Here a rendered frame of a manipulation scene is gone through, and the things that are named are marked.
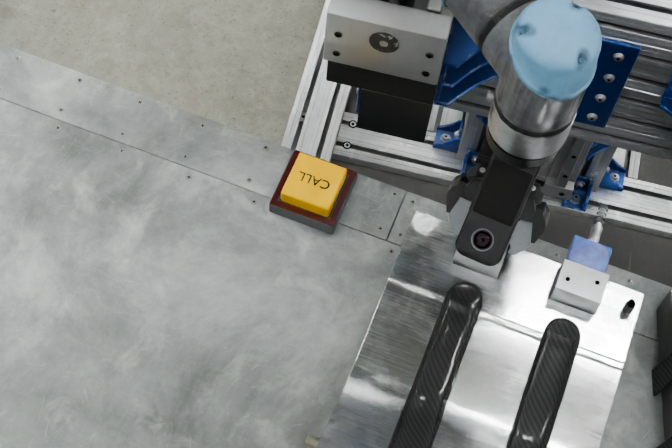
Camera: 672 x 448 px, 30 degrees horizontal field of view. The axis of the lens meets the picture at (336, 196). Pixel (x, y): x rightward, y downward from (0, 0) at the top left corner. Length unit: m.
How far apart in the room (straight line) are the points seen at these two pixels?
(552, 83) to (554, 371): 0.38
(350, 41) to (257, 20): 1.21
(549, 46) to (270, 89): 1.51
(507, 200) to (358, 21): 0.31
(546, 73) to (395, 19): 0.37
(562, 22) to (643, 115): 0.60
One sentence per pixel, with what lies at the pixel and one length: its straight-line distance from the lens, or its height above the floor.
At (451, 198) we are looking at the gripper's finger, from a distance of 1.28.
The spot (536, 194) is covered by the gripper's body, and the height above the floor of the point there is 1.04.
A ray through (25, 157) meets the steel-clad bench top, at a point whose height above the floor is 0.80.
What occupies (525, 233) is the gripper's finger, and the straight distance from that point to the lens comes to 1.29.
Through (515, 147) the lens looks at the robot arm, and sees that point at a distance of 1.14.
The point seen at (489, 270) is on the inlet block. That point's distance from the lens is 1.34.
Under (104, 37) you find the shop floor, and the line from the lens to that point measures 2.60.
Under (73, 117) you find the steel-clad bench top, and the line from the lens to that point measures 1.54.
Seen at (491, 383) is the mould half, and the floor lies 0.88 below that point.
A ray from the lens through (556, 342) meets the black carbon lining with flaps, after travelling 1.34.
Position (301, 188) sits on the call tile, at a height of 0.84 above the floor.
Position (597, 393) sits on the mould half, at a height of 0.89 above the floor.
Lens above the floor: 2.09
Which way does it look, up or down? 61 degrees down
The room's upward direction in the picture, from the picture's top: 7 degrees clockwise
